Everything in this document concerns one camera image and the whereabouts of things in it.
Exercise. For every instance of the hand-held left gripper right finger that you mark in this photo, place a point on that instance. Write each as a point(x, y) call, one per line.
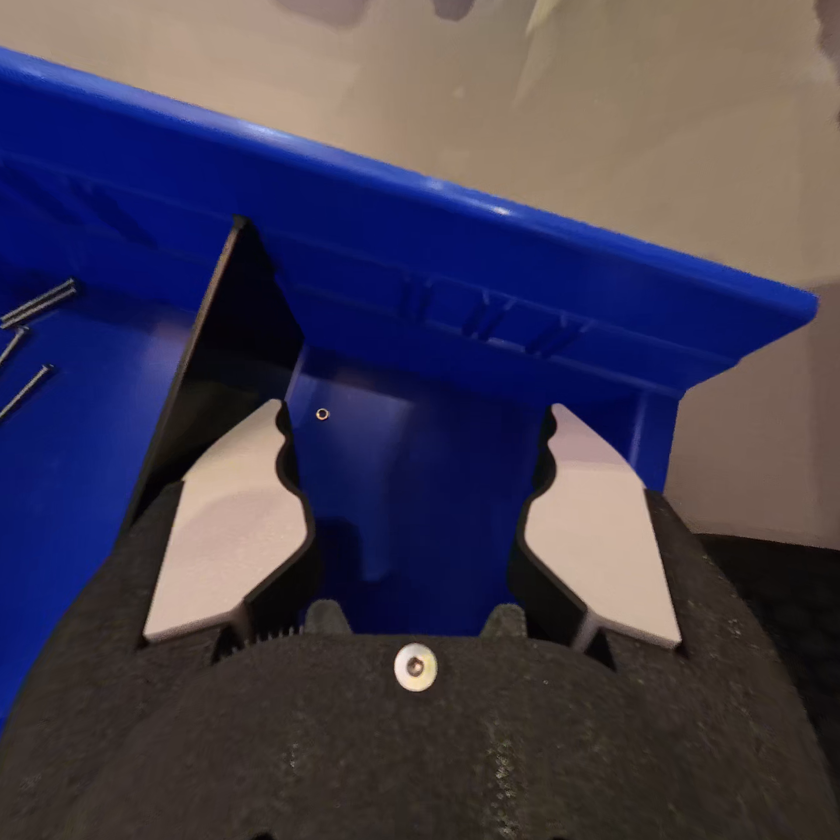
point(597, 538)

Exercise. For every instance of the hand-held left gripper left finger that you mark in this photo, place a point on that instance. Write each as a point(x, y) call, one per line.
point(229, 525)

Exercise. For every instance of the blue divided parts bin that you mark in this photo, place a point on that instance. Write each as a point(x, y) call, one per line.
point(459, 275)

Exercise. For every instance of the dark bin divider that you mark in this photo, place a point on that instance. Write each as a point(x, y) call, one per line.
point(229, 328)

